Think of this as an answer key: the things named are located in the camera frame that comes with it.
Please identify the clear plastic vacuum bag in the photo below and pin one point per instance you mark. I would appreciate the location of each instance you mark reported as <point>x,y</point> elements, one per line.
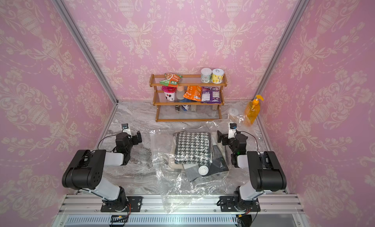
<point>176,182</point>

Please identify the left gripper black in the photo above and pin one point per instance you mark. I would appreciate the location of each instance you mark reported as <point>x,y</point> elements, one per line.
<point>136,137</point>

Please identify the aluminium front rail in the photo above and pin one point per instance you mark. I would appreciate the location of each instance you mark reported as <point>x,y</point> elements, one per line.
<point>279,203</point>

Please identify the white vacuum bag valve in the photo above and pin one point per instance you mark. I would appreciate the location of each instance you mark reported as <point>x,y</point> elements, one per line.
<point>203,170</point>

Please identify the wooden three-tier shelf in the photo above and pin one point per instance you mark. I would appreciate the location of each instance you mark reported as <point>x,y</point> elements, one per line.
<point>159,98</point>

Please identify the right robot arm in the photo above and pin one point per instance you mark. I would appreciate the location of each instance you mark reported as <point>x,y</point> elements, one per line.
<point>265,173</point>

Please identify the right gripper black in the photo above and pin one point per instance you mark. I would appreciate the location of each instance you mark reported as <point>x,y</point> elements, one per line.
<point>222,136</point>

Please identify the black white houndstooth scarf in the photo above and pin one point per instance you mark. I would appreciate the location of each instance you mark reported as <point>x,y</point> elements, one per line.
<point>193,148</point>

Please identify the orange snack bag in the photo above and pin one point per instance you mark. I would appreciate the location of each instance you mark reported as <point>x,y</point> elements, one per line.
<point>193,93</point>

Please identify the yellow white cup can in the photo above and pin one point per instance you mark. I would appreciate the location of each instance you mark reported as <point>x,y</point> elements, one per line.
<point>217,76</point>

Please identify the small white bottle on shelf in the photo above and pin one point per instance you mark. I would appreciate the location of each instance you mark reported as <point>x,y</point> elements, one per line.
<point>180,91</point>

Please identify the beige knitted scarf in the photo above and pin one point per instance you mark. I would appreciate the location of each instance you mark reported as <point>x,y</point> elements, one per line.
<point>171,160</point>

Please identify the green white cup can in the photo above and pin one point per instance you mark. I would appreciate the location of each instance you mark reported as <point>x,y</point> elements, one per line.
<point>206,74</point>

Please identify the pink lid yogurt cup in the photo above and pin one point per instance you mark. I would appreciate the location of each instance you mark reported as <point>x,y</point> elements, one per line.
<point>170,93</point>

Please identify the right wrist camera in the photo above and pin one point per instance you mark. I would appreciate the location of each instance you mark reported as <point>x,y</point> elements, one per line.
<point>232,130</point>

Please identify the purple snack bag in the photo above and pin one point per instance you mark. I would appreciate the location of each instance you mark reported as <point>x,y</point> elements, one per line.
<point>210,95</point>

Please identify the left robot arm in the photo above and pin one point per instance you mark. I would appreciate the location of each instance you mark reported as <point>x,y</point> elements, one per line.
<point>85,172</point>

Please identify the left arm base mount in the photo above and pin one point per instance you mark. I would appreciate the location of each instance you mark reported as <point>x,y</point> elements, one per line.
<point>128,204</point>

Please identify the orange soap pump bottle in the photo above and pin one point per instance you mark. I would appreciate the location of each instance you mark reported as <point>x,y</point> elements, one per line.
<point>253,109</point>

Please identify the red green snack packet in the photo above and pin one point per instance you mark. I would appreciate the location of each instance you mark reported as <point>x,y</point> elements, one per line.
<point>171,80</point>

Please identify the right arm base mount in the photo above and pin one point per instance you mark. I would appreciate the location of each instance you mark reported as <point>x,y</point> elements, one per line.
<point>232,204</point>

